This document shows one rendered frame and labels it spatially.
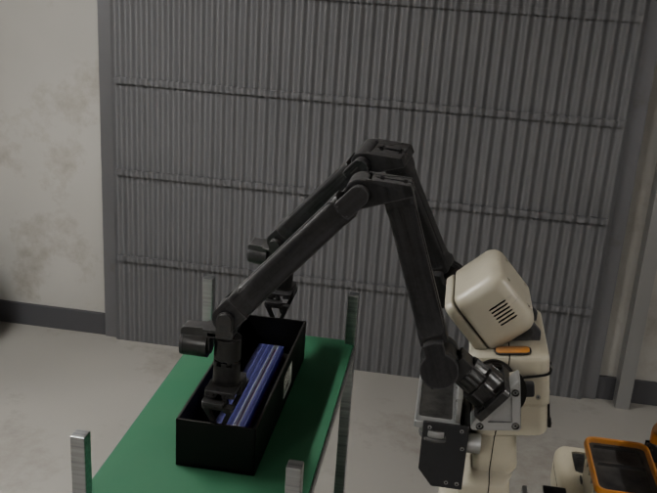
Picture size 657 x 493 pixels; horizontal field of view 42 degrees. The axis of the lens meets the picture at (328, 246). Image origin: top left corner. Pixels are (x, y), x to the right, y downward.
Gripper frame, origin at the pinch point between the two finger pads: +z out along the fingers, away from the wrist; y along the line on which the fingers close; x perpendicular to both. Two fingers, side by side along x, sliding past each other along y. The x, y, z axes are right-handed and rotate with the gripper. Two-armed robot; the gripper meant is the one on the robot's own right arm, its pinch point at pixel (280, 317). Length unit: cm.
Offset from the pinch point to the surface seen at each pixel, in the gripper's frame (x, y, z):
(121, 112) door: -116, -180, -13
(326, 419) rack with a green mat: 19.1, 36.0, 8.1
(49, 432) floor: -111, -84, 107
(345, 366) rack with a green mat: 20.1, 7.3, 8.4
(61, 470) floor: -94, -59, 106
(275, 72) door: -41, -179, -39
